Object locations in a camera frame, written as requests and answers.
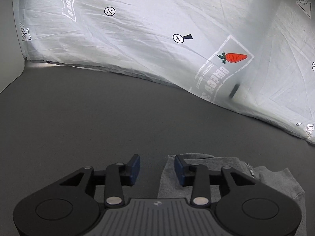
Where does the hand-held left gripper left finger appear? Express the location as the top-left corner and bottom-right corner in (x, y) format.
(59, 154), (141, 206)

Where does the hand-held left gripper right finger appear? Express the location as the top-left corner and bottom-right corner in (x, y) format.
(174, 154), (258, 206)

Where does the grey zip hoodie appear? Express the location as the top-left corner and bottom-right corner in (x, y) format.
(157, 153), (306, 236)

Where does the white printed sheet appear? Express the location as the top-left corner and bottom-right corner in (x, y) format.
(12, 0), (315, 144)

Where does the grey board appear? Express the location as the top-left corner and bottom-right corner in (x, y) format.
(0, 0), (26, 94)

